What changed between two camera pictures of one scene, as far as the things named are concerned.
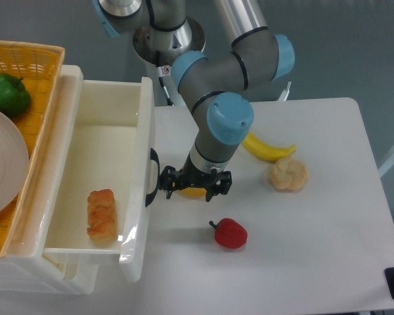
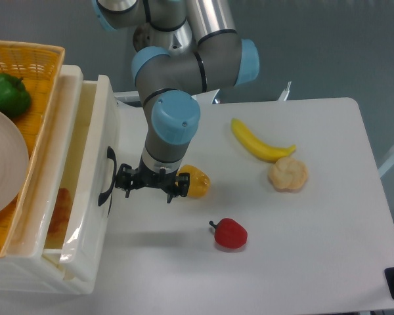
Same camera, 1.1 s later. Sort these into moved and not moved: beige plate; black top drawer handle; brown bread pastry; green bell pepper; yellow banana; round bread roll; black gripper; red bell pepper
Moved: black top drawer handle; brown bread pastry; black gripper
Not moved: round bread roll; green bell pepper; red bell pepper; yellow banana; beige plate
